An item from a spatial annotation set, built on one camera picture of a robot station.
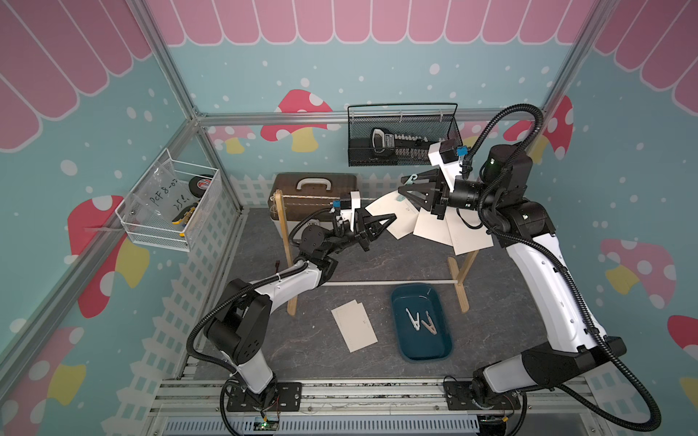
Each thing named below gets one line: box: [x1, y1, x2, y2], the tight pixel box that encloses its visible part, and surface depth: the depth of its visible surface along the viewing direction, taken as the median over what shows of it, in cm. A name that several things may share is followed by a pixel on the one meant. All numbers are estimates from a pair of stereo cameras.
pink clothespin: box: [420, 310, 438, 336], surface depth 87 cm
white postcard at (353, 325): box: [330, 298, 379, 354], surface depth 89 cm
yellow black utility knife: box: [171, 202, 199, 228], surface depth 68 cm
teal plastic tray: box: [390, 283, 453, 362], surface depth 88 cm
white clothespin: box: [405, 307, 420, 331], surface depth 89 cm
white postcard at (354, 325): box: [330, 298, 379, 354], surface depth 89 cm
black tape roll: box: [188, 176, 213, 199], surface depth 82 cm
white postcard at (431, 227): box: [412, 207, 453, 247], surface depth 67 cm
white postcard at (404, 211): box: [365, 190, 419, 241], surface depth 64 cm
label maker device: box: [370, 127, 397, 154], surface depth 91 cm
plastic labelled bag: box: [135, 158, 198, 222], surface depth 70 cm
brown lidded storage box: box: [268, 172, 359, 239], surface depth 100 cm
